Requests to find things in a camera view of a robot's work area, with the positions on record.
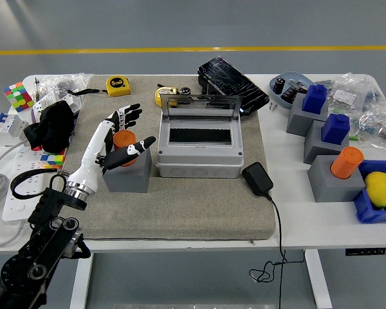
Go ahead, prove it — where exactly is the blue plastic bin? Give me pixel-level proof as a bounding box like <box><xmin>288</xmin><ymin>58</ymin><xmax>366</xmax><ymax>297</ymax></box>
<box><xmin>353</xmin><ymin>160</ymin><xmax>386</xmax><ymax>223</ymax></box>

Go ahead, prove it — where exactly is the black power adapter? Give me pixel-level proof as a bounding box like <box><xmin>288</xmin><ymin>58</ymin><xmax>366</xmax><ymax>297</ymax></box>
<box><xmin>241</xmin><ymin>162</ymin><xmax>274</xmax><ymax>198</ymax></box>

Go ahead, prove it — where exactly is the yellow lemon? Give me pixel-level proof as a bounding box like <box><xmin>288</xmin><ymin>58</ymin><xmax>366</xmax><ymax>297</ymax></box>
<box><xmin>363</xmin><ymin>171</ymin><xmax>386</xmax><ymax>208</ymax></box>

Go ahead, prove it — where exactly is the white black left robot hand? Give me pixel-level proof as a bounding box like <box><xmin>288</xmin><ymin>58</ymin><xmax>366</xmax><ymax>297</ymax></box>
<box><xmin>66</xmin><ymin>103</ymin><xmax>156</xmax><ymax>194</ymax></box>

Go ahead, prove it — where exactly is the white table leg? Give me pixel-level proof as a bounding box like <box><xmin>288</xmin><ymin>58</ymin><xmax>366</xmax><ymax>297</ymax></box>
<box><xmin>69</xmin><ymin>252</ymin><xmax>94</xmax><ymax>309</ymax></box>
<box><xmin>304</xmin><ymin>249</ymin><xmax>334</xmax><ymax>309</ymax></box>

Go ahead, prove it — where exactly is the white circuit breaker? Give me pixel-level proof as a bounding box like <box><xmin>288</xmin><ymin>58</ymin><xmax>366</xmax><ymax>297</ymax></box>
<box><xmin>0</xmin><ymin>111</ymin><xmax>30</xmax><ymax>147</ymax></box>

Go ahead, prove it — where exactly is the grey-brown mat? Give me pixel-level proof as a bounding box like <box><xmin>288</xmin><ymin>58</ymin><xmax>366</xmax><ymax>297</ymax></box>
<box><xmin>48</xmin><ymin>74</ymin><xmax>277</xmax><ymax>241</ymax></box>

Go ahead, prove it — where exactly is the black tape measure strap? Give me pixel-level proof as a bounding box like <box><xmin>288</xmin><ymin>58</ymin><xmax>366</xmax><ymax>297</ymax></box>
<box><xmin>67</xmin><ymin>88</ymin><xmax>109</xmax><ymax>97</ymax></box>

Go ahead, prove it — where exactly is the blue plastic block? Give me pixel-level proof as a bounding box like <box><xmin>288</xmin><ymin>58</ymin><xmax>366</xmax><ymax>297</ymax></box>
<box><xmin>320</xmin><ymin>113</ymin><xmax>351</xmax><ymax>145</ymax></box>
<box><xmin>302</xmin><ymin>84</ymin><xmax>328</xmax><ymax>114</ymax></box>

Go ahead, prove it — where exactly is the black cloth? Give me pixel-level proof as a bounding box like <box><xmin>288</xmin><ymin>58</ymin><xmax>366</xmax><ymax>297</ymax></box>
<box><xmin>23</xmin><ymin>100</ymin><xmax>77</xmax><ymax>154</ymax></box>

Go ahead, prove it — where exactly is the grey block holder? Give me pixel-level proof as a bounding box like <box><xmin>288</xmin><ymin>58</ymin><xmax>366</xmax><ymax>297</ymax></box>
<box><xmin>307</xmin><ymin>154</ymin><xmax>367</xmax><ymax>203</ymax></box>
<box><xmin>303</xmin><ymin>119</ymin><xmax>351</xmax><ymax>165</ymax></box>
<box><xmin>286</xmin><ymin>93</ymin><xmax>329</xmax><ymax>136</ymax></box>

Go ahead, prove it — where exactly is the white carton with purple print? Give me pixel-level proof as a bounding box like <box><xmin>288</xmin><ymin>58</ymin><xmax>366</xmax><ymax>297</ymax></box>
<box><xmin>30</xmin><ymin>89</ymin><xmax>60</xmax><ymax>125</ymax></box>

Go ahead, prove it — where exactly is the black table control panel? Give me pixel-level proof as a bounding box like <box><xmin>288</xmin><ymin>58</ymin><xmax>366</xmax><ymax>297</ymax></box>
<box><xmin>345</xmin><ymin>247</ymin><xmax>386</xmax><ymax>257</ymax></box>

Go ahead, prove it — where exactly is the white power strip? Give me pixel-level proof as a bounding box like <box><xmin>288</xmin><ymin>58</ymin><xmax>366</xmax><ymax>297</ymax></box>
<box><xmin>2</xmin><ymin>146</ymin><xmax>65</xmax><ymax>223</ymax></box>

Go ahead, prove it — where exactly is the clear plastic bag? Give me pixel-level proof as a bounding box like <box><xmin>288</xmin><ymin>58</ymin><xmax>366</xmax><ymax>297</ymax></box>
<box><xmin>38</xmin><ymin>73</ymin><xmax>94</xmax><ymax>97</ymax></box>

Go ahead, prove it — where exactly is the blue-grey oval tray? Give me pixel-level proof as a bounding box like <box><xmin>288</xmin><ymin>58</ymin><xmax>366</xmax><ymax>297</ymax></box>
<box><xmin>269</xmin><ymin>71</ymin><xmax>313</xmax><ymax>109</ymax></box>

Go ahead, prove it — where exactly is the silver metal part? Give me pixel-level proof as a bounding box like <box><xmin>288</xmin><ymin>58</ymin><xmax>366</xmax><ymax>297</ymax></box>
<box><xmin>288</xmin><ymin>80</ymin><xmax>307</xmax><ymax>94</ymax></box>

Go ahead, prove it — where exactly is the colourful puzzle cube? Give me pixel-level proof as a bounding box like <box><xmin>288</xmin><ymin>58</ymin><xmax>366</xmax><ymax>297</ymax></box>
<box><xmin>3</xmin><ymin>81</ymin><xmax>35</xmax><ymax>113</ymax></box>
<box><xmin>40</xmin><ymin>148</ymin><xmax>68</xmax><ymax>170</ymax></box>

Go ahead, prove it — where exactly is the grey electrical box with lid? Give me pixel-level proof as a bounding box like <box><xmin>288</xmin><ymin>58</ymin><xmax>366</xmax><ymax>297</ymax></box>
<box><xmin>156</xmin><ymin>95</ymin><xmax>244</xmax><ymax>180</ymax></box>

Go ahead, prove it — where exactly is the black case with cracked glossy lid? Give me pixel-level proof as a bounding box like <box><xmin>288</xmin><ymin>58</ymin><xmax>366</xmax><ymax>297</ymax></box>
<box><xmin>198</xmin><ymin>56</ymin><xmax>270</xmax><ymax>117</ymax></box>

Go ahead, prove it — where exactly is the grey block with round hole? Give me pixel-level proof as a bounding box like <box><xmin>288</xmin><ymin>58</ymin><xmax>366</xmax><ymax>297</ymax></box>
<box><xmin>102</xmin><ymin>146</ymin><xmax>152</xmax><ymax>194</ymax></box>

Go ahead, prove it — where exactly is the dark brown capacitor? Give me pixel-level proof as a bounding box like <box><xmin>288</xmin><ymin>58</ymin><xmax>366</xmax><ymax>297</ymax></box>
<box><xmin>280</xmin><ymin>86</ymin><xmax>299</xmax><ymax>103</ymax></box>

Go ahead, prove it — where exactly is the black adapter cord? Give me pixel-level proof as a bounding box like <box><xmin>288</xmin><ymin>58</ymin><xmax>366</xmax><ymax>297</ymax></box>
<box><xmin>248</xmin><ymin>191</ymin><xmax>305</xmax><ymax>309</ymax></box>

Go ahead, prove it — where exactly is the clear bag of components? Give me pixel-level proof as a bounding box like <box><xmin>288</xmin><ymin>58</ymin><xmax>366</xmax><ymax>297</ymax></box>
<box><xmin>353</xmin><ymin>108</ymin><xmax>386</xmax><ymax>155</ymax></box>
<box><xmin>315</xmin><ymin>72</ymin><xmax>382</xmax><ymax>112</ymax></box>

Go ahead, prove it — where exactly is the round yellow tape measure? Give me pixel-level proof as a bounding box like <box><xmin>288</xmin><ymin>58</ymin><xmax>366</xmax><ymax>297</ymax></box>
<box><xmin>154</xmin><ymin>86</ymin><xmax>181</xmax><ymax>107</ymax></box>

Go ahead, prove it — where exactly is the square yellow tape measure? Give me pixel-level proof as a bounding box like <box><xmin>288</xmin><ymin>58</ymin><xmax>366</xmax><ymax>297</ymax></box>
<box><xmin>105</xmin><ymin>75</ymin><xmax>132</xmax><ymax>98</ymax></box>

